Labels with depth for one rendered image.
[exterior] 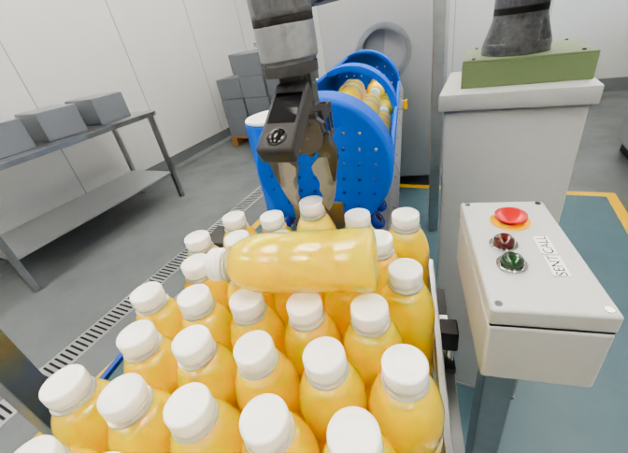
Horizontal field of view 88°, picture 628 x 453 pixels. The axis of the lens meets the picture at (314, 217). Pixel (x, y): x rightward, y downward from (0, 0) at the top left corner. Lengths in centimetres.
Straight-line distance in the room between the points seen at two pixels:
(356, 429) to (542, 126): 81
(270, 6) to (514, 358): 45
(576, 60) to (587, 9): 494
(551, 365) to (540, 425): 119
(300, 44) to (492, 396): 55
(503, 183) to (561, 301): 65
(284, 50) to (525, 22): 68
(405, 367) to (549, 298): 15
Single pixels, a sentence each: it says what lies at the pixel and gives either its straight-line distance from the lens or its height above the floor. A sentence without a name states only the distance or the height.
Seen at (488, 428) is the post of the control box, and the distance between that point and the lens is 68.
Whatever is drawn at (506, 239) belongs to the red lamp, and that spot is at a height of 111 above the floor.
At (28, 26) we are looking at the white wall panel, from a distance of 422.
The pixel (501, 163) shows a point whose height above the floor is 97.
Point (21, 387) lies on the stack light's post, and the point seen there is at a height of 99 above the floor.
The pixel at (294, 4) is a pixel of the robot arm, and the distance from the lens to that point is 43.
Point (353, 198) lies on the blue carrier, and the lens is 68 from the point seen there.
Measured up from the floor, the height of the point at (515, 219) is 111.
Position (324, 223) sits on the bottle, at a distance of 50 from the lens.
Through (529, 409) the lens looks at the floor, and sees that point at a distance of 162.
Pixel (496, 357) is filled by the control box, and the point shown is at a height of 103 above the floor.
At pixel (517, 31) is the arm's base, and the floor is 126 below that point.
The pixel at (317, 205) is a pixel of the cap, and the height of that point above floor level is 111.
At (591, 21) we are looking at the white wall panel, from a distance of 593.
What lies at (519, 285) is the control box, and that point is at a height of 110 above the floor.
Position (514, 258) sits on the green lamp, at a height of 111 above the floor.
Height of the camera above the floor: 134
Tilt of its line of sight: 30 degrees down
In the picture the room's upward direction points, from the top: 10 degrees counter-clockwise
